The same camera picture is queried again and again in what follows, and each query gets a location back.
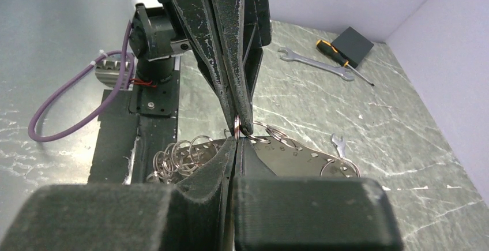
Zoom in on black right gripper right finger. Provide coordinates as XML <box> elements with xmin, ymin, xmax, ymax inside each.
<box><xmin>233</xmin><ymin>138</ymin><xmax>404</xmax><ymax>250</ymax></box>

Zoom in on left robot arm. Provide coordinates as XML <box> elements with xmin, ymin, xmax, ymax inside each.
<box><xmin>129</xmin><ymin>0</ymin><xmax>272</xmax><ymax>136</ymax></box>

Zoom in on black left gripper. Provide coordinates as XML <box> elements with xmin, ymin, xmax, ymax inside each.
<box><xmin>172</xmin><ymin>0</ymin><xmax>272</xmax><ymax>135</ymax></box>

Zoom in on large silver wrench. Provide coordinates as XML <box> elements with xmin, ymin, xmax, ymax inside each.
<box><xmin>277</xmin><ymin>47</ymin><xmax>355</xmax><ymax>81</ymax></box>

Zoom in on black flat box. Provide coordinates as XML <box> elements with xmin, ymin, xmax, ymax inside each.
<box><xmin>331</xmin><ymin>27</ymin><xmax>374</xmax><ymax>69</ymax></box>

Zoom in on small silver wrench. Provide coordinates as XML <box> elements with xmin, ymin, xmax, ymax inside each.
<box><xmin>331</xmin><ymin>133</ymin><xmax>347</xmax><ymax>159</ymax></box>

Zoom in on black right gripper left fingers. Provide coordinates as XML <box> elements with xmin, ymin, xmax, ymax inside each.
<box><xmin>1</xmin><ymin>138</ymin><xmax>237</xmax><ymax>250</ymax></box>

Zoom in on orange black screwdriver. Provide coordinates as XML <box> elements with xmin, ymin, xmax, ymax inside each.
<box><xmin>315</xmin><ymin>39</ymin><xmax>375</xmax><ymax>87</ymax></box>

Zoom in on large metal keyring with chain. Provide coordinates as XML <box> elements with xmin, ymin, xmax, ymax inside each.
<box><xmin>146</xmin><ymin>121</ymin><xmax>361</xmax><ymax>184</ymax></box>

